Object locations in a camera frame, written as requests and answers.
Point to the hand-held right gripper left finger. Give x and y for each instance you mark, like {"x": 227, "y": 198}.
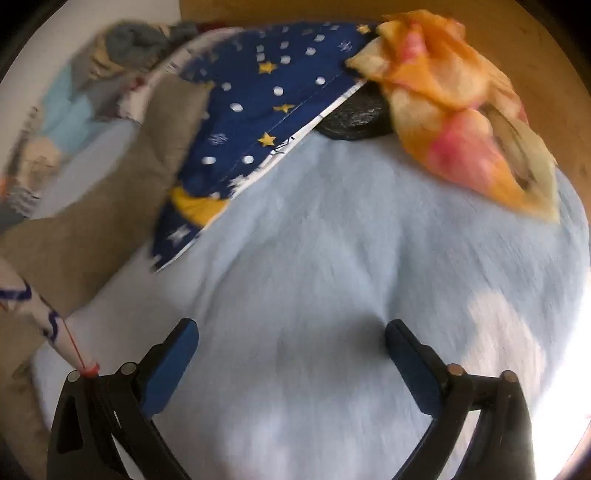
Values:
{"x": 173, "y": 364}

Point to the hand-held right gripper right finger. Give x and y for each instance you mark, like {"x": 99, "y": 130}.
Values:
{"x": 413, "y": 364}

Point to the brown quilted jacket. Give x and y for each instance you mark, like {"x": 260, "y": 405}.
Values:
{"x": 115, "y": 194}

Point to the white blue-patterned cloth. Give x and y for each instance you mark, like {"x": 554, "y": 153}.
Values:
{"x": 27, "y": 295}

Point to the black round object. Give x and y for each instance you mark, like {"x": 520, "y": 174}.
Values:
{"x": 355, "y": 120}

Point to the patchwork printed quilt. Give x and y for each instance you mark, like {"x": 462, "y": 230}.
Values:
{"x": 69, "y": 115}

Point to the white printed cloth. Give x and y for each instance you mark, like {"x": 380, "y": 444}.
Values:
{"x": 138, "y": 92}

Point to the navy star-print cloth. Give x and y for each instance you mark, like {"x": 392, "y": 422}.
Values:
{"x": 258, "y": 101}

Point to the orange pink patterned cloth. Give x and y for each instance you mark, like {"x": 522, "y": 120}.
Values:
{"x": 438, "y": 69}

